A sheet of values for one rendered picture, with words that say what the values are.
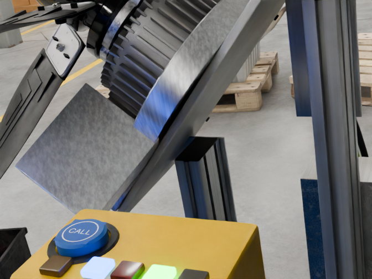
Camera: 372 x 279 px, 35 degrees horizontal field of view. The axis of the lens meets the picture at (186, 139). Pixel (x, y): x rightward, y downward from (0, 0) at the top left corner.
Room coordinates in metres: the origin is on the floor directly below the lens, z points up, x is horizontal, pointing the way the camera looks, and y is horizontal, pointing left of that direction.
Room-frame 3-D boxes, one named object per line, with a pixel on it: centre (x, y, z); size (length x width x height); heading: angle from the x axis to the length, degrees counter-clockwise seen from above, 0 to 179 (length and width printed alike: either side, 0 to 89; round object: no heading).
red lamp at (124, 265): (0.34, 0.05, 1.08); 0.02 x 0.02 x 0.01; 62
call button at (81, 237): (0.39, 0.09, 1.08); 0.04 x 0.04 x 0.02
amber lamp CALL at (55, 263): (0.36, 0.11, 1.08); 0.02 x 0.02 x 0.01; 62
